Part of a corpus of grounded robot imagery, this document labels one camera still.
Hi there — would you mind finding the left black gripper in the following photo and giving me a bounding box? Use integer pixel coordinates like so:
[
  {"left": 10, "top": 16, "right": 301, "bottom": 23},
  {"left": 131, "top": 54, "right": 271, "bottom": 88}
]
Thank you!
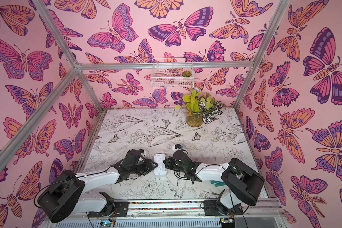
[{"left": 130, "top": 159, "right": 159, "bottom": 176}]

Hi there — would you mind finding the white digital alarm clock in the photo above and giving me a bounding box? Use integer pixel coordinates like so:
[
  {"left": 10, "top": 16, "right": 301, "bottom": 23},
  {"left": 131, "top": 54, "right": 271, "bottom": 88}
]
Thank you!
[{"left": 154, "top": 154, "right": 167, "bottom": 177}]

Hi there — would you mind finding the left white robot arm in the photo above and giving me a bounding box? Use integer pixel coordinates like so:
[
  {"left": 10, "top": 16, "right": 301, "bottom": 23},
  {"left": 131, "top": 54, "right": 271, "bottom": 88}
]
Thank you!
[{"left": 36, "top": 149, "right": 158, "bottom": 223}]

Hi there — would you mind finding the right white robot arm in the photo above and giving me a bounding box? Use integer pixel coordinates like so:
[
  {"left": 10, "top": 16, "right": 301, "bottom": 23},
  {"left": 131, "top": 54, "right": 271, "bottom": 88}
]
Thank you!
[{"left": 163, "top": 149, "right": 265, "bottom": 215}]

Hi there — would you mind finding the green rubber glove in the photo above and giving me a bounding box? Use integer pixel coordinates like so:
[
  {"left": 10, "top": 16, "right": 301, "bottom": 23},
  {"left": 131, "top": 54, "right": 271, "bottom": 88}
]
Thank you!
[{"left": 211, "top": 180, "right": 226, "bottom": 187}]

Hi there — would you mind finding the glass vase with plants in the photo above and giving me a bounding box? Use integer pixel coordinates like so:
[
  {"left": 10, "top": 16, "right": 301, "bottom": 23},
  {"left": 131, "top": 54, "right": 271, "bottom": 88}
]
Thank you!
[{"left": 174, "top": 87, "right": 224, "bottom": 127}]

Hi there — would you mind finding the small succulent in basket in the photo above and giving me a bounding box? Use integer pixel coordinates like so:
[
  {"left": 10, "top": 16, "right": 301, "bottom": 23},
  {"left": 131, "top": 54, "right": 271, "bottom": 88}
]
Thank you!
[{"left": 182, "top": 70, "right": 192, "bottom": 78}]

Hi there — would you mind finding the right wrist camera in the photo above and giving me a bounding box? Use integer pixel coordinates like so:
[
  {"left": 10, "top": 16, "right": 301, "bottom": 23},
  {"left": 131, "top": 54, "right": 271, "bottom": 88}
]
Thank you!
[{"left": 173, "top": 144, "right": 183, "bottom": 151}]

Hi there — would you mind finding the front mounting rail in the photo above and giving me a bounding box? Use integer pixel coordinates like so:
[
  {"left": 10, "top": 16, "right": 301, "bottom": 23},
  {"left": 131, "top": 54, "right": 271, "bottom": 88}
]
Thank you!
[{"left": 41, "top": 198, "right": 289, "bottom": 228}]

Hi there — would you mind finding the white wire basket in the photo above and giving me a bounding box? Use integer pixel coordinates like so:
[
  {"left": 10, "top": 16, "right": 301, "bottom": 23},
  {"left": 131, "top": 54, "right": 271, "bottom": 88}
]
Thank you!
[{"left": 150, "top": 57, "right": 195, "bottom": 89}]

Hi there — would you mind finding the aluminium frame structure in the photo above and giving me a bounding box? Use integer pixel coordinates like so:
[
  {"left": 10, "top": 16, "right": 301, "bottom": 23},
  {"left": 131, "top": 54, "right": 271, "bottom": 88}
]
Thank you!
[{"left": 0, "top": 1, "right": 290, "bottom": 173}]

